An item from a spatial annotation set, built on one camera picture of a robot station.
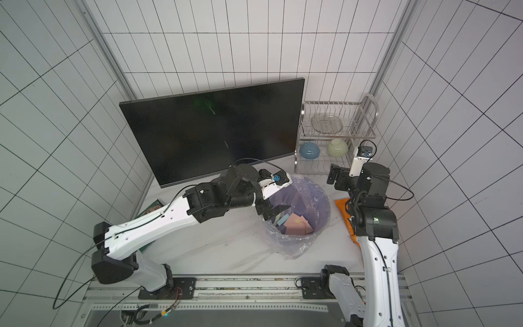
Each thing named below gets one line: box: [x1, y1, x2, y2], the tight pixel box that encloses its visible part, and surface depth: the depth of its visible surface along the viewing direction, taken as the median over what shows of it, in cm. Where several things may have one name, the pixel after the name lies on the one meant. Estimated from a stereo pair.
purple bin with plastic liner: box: [261, 175, 331, 260], surface depth 73 cm
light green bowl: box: [326, 138, 349, 158], surface depth 109 cm
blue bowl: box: [298, 141, 321, 160], surface depth 111 cm
